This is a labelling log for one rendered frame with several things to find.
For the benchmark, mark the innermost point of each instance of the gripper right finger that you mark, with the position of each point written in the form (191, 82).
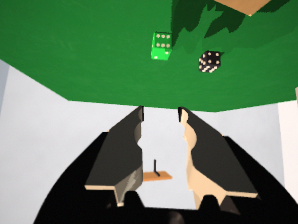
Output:
(219, 166)

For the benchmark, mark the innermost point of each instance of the tan flat mat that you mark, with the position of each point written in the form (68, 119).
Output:
(248, 7)

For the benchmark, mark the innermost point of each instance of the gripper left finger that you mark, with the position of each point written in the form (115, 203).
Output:
(99, 177)

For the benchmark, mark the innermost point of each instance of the black die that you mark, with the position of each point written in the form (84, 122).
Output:
(209, 61)

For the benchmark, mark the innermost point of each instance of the green die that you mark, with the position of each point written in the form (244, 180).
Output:
(161, 46)

